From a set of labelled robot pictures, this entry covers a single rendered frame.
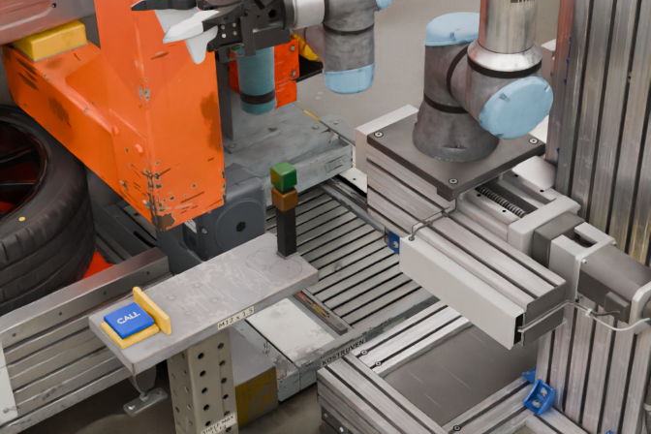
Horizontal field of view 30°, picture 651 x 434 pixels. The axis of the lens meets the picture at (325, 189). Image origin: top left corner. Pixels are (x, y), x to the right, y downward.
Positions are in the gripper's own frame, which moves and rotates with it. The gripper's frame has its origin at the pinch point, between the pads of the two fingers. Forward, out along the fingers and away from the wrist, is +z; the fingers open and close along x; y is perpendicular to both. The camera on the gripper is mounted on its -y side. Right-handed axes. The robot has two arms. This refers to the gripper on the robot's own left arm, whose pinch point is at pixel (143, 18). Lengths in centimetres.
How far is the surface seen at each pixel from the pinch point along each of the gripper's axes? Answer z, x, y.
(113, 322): 5, 41, 71
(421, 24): -147, 209, 97
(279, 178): -32, 46, 53
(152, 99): -12, 54, 34
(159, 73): -14, 53, 29
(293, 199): -35, 46, 59
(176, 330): -6, 37, 74
